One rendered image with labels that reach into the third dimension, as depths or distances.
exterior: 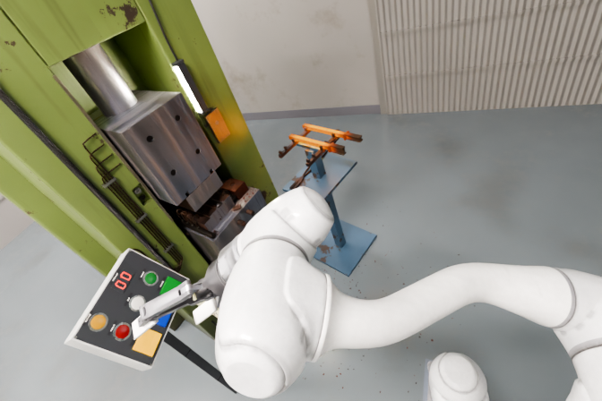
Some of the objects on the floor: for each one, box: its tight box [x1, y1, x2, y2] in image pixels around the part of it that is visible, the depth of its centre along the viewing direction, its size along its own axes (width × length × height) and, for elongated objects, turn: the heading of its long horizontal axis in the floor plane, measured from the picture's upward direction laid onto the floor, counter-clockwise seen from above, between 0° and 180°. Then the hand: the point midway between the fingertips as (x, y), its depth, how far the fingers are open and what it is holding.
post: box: [164, 330, 237, 394], centre depth 150 cm, size 4×4×108 cm
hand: (170, 321), depth 62 cm, fingers open, 13 cm apart
